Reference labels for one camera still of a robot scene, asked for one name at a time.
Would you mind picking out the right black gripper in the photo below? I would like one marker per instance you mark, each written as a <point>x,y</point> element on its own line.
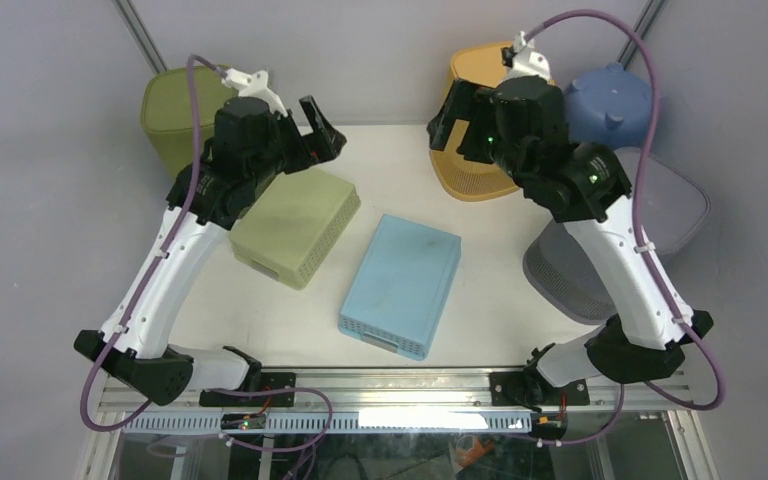
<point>468,102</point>

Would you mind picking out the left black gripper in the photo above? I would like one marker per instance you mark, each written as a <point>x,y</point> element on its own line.
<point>323,145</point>

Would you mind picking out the orange mesh basket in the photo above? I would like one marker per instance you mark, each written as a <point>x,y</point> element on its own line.
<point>465,180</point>

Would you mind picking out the light green shallow crate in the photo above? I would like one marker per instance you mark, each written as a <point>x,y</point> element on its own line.
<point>290,230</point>

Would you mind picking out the blue plastic bucket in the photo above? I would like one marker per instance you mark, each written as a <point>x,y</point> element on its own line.
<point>608,106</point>

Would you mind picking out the olive green mesh basket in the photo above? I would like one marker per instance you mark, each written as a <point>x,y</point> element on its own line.
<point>166,116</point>

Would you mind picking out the light blue crate underneath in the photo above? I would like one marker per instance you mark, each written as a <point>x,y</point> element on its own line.
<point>398,294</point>

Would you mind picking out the grey mesh basket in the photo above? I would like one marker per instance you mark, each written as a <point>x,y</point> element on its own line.
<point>674,209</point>

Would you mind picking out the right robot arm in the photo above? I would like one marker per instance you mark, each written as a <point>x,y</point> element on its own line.
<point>520,126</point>

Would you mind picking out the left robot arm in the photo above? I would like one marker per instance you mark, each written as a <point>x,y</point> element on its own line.
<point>251,145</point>

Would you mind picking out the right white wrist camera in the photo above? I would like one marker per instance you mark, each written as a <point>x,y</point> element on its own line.
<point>521,58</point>

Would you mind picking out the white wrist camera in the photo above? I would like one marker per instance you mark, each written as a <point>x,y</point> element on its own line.
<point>254,85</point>
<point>521,58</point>

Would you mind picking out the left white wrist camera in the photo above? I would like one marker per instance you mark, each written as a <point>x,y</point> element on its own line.
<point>254,85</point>

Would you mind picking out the aluminium mounting rail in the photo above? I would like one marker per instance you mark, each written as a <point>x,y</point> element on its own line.
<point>354,388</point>

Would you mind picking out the white slotted cable duct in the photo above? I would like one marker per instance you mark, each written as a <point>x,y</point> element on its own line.
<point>363,421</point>

